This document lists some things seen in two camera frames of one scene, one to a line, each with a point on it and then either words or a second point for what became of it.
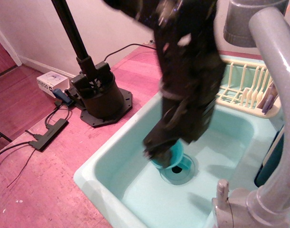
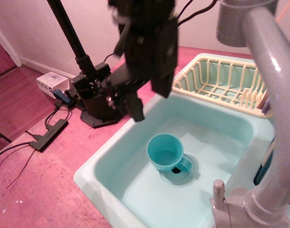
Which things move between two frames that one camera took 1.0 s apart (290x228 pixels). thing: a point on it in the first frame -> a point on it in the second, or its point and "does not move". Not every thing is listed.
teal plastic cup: x=175 y=157 does not move
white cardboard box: x=51 y=80 does not move
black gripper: x=191 y=63 -> x=148 y=44
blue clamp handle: x=62 y=96 does not move
